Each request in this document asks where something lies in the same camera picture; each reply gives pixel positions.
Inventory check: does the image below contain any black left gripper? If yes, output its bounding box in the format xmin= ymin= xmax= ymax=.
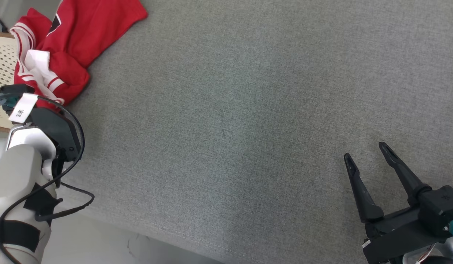
xmin=28 ymin=107 xmax=84 ymax=164

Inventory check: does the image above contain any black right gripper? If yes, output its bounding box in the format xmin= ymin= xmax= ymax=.
xmin=344 ymin=142 xmax=447 ymax=264

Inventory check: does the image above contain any red jersey with white sleeves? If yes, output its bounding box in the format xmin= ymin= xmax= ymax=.
xmin=9 ymin=0 xmax=149 ymax=110

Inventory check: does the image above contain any cream perforated laundry basket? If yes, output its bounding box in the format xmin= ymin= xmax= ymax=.
xmin=0 ymin=31 xmax=21 ymax=132

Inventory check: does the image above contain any white cable label tag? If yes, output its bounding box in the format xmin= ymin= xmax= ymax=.
xmin=8 ymin=93 xmax=39 ymax=124

